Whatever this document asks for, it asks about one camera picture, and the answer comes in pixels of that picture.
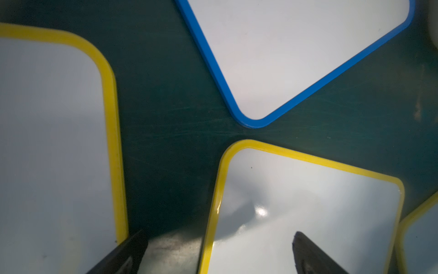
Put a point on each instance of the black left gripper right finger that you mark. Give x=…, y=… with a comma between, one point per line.
x=310, y=259

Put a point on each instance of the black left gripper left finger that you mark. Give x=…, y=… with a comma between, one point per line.
x=125, y=258

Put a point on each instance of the yellow-framed whiteboard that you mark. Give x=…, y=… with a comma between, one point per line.
x=265, y=194
x=416, y=242
x=63, y=205

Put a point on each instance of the blue-framed whiteboard near box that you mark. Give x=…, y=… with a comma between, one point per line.
x=266, y=57

